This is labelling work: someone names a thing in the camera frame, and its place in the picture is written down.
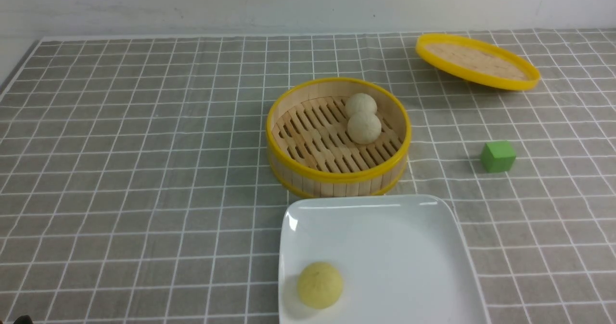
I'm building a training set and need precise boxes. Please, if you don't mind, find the yellow-rimmed bamboo steamer lid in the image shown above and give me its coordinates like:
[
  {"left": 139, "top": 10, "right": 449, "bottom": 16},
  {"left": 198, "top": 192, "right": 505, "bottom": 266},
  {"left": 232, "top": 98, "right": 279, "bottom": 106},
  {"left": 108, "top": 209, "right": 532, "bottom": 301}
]
[{"left": 415, "top": 34, "right": 541, "bottom": 91}]

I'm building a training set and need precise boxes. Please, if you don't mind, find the yellow steamed bun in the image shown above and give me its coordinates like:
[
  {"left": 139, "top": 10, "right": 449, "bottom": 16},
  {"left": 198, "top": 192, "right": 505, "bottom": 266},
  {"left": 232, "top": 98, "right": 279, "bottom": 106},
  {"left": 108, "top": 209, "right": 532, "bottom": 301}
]
[{"left": 296, "top": 262, "right": 345, "bottom": 310}]

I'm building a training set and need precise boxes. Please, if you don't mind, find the grey checkered tablecloth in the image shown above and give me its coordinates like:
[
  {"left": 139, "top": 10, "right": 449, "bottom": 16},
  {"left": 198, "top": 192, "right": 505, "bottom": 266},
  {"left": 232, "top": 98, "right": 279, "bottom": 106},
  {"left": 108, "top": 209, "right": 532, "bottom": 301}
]
[{"left": 0, "top": 29, "right": 616, "bottom": 324}]

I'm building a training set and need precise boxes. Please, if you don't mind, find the green wooden cube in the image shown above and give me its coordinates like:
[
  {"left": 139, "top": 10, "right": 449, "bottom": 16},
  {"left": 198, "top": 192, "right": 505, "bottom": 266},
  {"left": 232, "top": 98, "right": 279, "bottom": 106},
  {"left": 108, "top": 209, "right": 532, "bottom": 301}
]
[{"left": 480, "top": 140, "right": 517, "bottom": 173}]

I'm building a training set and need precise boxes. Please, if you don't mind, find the white square plate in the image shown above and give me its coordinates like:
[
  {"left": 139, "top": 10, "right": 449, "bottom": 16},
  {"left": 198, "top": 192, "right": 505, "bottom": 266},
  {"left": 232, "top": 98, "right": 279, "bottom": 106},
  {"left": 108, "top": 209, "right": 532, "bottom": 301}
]
[{"left": 279, "top": 194, "right": 490, "bottom": 324}]

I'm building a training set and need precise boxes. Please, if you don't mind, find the white steamed bun front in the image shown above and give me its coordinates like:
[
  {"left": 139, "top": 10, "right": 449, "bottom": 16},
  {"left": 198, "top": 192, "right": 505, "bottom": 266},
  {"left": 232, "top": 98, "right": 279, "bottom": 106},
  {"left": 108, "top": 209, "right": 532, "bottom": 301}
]
[{"left": 347, "top": 111, "right": 382, "bottom": 144}]

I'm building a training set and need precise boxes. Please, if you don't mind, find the white steamed bun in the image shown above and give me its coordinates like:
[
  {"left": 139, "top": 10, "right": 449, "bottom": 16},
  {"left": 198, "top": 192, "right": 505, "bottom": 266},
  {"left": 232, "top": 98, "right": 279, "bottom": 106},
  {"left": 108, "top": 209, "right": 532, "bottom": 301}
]
[
  {"left": 345, "top": 93, "right": 378, "bottom": 117},
  {"left": 347, "top": 111, "right": 382, "bottom": 144}
]

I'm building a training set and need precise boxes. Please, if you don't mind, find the yellow-rimmed bamboo steamer basket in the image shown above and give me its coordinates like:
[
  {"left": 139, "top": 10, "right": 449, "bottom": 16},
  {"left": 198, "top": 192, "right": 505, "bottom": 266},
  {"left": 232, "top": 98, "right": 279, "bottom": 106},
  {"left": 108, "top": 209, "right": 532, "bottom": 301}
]
[{"left": 265, "top": 78, "right": 412, "bottom": 197}]

